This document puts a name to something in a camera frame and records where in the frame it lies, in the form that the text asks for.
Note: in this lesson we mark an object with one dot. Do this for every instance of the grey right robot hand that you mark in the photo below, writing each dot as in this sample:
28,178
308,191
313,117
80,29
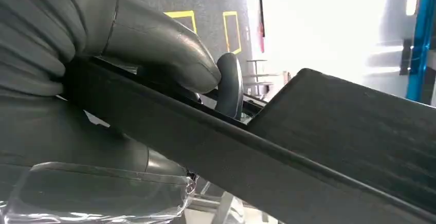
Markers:
160,45

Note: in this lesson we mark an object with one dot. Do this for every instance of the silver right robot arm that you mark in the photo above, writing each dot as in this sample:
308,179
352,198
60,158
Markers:
37,28

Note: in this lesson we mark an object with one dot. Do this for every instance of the grey metal stand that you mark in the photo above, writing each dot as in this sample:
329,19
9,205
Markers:
260,76

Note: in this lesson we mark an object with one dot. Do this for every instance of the clear plastic wrap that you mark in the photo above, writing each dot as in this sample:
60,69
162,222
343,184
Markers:
102,195

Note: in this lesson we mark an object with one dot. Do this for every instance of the blue metal shelf rack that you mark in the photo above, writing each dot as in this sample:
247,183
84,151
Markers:
420,38

